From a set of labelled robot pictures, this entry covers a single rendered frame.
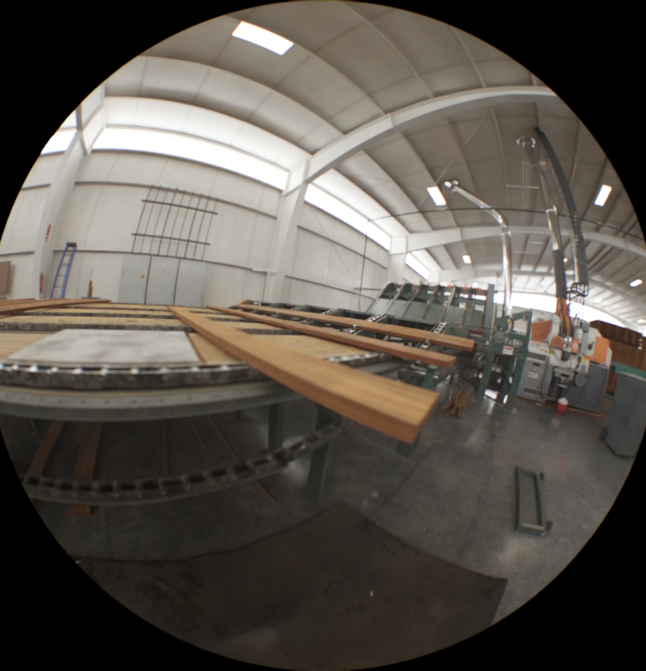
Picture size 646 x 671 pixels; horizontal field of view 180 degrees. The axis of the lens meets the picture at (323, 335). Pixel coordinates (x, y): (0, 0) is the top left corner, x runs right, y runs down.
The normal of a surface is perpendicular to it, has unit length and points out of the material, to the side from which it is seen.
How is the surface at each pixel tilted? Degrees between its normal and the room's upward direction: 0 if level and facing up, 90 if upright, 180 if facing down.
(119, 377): 90
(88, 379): 90
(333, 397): 90
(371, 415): 90
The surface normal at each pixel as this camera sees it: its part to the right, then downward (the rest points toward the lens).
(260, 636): 0.13, -0.99
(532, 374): -0.72, -0.01
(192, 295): 0.68, 0.17
